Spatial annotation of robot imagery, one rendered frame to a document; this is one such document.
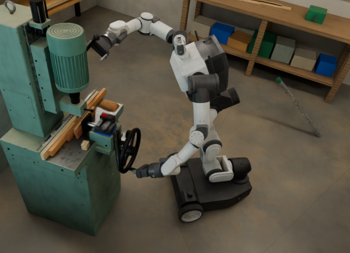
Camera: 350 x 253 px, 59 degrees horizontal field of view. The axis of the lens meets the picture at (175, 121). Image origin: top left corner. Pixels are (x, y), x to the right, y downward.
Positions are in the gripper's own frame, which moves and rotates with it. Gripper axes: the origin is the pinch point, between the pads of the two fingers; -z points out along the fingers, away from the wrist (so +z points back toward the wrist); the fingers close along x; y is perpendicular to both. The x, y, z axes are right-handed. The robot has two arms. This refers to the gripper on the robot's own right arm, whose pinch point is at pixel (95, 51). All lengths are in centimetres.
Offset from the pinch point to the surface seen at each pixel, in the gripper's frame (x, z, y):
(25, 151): 8, -36, 64
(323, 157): 226, 122, 5
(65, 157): 26, -40, 35
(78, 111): 14.7, -17.6, 26.3
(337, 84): 216, 224, -24
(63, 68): -4.2, -22.1, 2.4
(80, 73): 2.7, -17.3, 2.2
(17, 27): -30.5, -23.9, 0.1
